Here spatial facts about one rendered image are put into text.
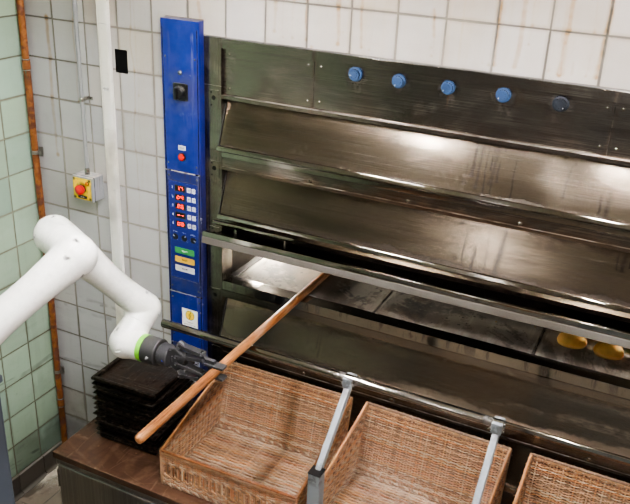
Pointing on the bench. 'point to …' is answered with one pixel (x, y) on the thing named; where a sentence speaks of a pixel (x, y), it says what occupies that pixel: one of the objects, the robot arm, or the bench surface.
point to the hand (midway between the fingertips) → (215, 370)
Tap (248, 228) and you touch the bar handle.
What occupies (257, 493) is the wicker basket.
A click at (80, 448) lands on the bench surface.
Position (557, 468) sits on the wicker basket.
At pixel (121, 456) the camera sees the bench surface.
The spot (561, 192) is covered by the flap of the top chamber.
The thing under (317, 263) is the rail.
